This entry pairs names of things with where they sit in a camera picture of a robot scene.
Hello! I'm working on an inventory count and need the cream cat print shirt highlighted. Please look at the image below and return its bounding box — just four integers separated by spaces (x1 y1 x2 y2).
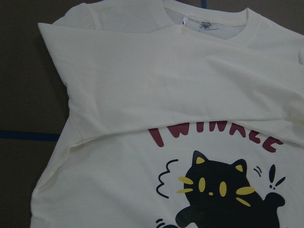
30 0 304 228

